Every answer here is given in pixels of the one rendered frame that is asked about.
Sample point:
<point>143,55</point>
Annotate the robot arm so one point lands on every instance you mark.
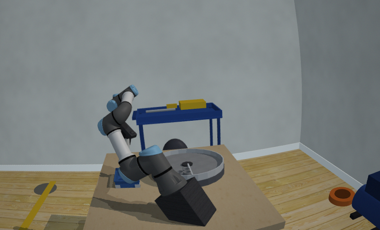
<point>150,161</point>

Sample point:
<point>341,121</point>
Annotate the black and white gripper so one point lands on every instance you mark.
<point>127,139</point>

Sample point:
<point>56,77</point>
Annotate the blue crate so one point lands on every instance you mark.
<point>120,183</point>

